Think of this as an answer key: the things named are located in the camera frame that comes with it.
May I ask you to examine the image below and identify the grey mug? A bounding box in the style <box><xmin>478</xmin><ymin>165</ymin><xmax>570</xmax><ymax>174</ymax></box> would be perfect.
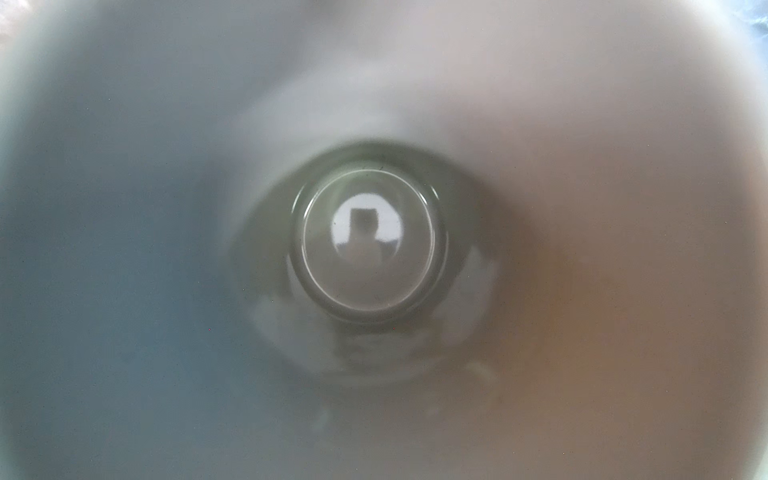
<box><xmin>1</xmin><ymin>1</ymin><xmax>767</xmax><ymax>479</ymax></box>

